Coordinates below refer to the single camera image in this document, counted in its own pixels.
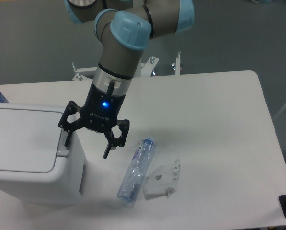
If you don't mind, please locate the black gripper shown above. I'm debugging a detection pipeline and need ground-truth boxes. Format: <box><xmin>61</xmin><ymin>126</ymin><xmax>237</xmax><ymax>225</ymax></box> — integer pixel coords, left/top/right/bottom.
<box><xmin>57</xmin><ymin>83</ymin><xmax>130</xmax><ymax>159</ymax></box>

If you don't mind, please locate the white plastic trash can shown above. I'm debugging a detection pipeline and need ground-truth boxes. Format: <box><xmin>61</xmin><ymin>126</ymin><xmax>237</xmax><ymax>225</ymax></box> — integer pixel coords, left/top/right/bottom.
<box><xmin>0</xmin><ymin>103</ymin><xmax>87</xmax><ymax>205</ymax></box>

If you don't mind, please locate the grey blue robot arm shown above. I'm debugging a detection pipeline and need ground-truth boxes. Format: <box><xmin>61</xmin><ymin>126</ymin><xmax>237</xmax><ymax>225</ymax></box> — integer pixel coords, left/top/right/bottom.
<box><xmin>58</xmin><ymin>0</ymin><xmax>195</xmax><ymax>157</ymax></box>

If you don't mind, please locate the empty clear plastic bottle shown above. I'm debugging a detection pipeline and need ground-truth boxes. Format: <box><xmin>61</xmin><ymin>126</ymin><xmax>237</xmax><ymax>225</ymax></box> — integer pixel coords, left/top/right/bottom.
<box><xmin>117</xmin><ymin>138</ymin><xmax>155</xmax><ymax>204</ymax></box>

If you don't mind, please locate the clear plastic packaging bag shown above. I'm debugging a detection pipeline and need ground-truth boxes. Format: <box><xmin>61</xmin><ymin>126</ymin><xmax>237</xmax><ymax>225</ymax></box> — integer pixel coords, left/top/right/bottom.
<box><xmin>143</xmin><ymin>159</ymin><xmax>181</xmax><ymax>200</ymax></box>

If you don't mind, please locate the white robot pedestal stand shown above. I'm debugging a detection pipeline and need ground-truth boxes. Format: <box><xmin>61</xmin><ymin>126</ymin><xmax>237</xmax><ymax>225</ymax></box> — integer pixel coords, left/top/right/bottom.
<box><xmin>72</xmin><ymin>51</ymin><xmax>182</xmax><ymax>81</ymax></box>

